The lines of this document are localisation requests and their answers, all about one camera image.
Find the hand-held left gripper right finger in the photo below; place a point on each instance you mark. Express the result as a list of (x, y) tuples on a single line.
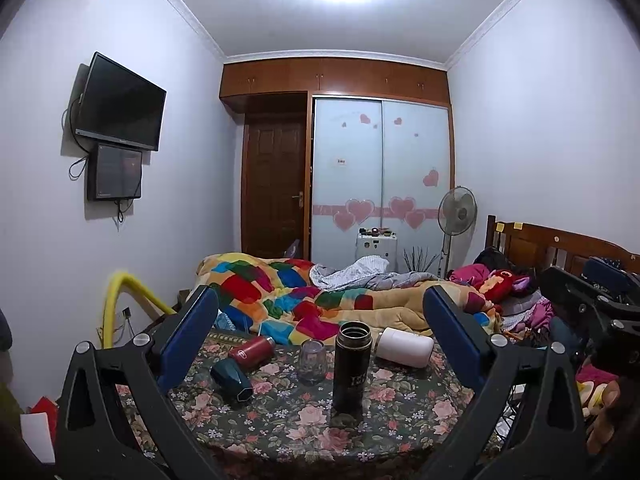
[(447, 332)]

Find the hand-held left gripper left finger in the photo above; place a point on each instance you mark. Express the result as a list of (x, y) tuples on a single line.
[(192, 332)]

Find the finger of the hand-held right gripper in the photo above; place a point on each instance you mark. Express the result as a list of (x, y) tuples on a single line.
[(567, 287), (565, 337)]

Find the white cup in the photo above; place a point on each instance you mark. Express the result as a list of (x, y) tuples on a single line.
[(405, 347)]

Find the red cup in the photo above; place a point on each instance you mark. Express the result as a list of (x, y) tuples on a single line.
[(250, 354)]

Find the dark teal cup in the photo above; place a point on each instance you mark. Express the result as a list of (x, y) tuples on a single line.
[(231, 382)]

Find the black thermos cup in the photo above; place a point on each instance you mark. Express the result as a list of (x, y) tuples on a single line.
[(351, 370)]

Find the clear glass cup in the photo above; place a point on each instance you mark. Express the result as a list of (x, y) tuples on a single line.
[(312, 362)]

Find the person's right hand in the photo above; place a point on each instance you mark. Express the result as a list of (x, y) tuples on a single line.
[(612, 422)]

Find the purple pink clothes heap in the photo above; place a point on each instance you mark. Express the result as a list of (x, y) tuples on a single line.
[(525, 310)]

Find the wooden bed headboard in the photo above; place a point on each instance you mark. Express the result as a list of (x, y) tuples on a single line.
[(530, 245)]

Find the pink clothing pile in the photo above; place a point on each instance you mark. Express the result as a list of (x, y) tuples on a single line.
[(467, 274)]

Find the red plush toy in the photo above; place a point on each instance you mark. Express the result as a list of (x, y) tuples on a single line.
[(500, 284)]

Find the dried twig bundle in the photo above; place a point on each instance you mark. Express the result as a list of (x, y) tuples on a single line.
[(420, 260)]

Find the yellow foam tube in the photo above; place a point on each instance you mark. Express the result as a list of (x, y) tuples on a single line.
[(112, 300)]

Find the white small appliance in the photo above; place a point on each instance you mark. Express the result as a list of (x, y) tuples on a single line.
[(376, 252)]

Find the grey white bed cloth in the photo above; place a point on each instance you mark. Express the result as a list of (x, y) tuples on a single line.
[(355, 272)]

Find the colourful patchwork quilt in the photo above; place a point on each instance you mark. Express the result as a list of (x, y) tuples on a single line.
[(300, 295)]

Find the standing electric fan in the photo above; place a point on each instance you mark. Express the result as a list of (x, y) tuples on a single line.
[(457, 210)]

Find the floral tablecloth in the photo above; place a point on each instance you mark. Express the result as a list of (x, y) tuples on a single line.
[(300, 435)]

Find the red paper bag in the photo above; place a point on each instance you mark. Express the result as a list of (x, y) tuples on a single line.
[(45, 405)]

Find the brown wooden door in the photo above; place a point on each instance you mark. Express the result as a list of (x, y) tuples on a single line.
[(272, 185)]

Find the white paper sheet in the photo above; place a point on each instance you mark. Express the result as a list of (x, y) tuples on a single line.
[(37, 435)]

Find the wooden wardrobe with sliding doors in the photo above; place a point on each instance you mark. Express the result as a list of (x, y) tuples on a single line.
[(350, 160)]

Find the wall power socket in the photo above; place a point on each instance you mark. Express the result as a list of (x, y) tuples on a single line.
[(126, 312)]

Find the small black wall monitor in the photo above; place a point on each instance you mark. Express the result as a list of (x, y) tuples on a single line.
[(116, 172)]

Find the wall-mounted black television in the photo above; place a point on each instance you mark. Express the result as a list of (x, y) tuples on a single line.
[(120, 102)]

